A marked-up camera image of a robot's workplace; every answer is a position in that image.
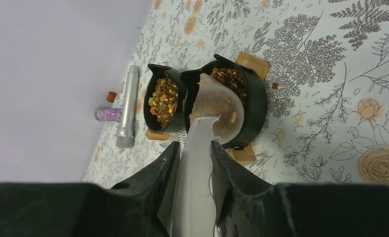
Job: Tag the black bowl paw print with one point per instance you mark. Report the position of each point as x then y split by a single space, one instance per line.
256 99

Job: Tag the wooden bowl stand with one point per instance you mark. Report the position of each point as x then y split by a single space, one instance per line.
245 155

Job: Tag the black bowl fishbone print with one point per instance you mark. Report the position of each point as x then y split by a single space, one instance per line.
164 100

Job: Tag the small brown cube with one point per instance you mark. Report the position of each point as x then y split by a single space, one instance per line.
111 96

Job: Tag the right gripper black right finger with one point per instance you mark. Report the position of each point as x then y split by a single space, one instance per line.
247 206

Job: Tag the purple glitter microphone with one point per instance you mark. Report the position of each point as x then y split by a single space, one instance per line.
105 114

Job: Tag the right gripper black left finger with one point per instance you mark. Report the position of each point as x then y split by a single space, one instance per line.
139 206

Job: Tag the grey microphone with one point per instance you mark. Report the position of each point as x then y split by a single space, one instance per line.
125 132

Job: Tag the clear plastic scoop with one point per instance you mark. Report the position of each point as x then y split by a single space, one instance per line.
217 115

